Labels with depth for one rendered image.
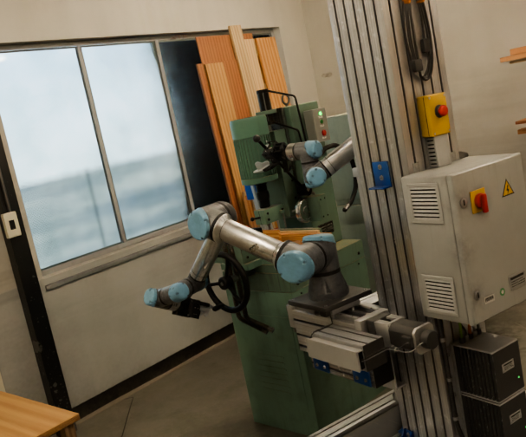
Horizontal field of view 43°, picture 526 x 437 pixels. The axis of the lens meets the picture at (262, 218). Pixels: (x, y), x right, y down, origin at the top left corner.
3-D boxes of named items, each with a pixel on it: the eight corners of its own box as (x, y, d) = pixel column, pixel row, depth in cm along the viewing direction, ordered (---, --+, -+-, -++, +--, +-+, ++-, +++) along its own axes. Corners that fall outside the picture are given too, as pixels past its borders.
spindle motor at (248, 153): (234, 187, 315) (221, 122, 311) (259, 179, 328) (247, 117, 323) (261, 185, 303) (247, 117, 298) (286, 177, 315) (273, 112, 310)
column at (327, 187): (283, 251, 342) (256, 112, 331) (310, 239, 358) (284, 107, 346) (316, 251, 326) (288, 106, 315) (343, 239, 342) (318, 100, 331)
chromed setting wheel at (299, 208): (295, 226, 316) (291, 201, 314) (312, 219, 325) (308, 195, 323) (301, 226, 314) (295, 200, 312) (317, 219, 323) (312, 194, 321)
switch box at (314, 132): (308, 144, 324) (302, 111, 322) (321, 140, 331) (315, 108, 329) (318, 142, 320) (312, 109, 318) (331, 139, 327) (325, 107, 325)
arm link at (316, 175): (418, 116, 258) (318, 195, 261) (410, 116, 268) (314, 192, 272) (399, 93, 256) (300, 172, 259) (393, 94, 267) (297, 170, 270)
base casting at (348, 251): (224, 289, 327) (221, 270, 326) (299, 255, 367) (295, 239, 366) (292, 293, 296) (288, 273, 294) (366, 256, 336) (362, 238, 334)
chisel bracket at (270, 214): (256, 228, 318) (253, 211, 316) (275, 220, 327) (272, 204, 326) (268, 227, 312) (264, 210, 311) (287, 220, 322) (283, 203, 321)
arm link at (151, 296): (154, 303, 270) (141, 307, 275) (175, 308, 278) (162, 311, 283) (155, 284, 273) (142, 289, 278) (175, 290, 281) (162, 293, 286)
